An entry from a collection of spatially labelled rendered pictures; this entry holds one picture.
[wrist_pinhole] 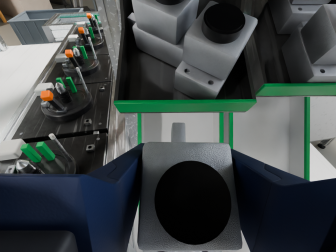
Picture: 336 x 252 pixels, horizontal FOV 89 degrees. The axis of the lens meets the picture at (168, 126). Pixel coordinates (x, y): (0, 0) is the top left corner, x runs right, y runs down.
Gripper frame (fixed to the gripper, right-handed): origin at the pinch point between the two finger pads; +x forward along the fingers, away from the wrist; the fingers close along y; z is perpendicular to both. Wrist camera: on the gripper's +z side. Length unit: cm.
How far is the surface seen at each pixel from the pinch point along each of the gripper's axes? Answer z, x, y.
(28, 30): 33, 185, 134
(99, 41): 15, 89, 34
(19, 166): -12.1, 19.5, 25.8
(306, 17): 10.9, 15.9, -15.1
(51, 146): -14.5, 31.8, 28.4
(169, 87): 3.0, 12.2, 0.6
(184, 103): 2.0, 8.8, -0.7
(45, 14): 55, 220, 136
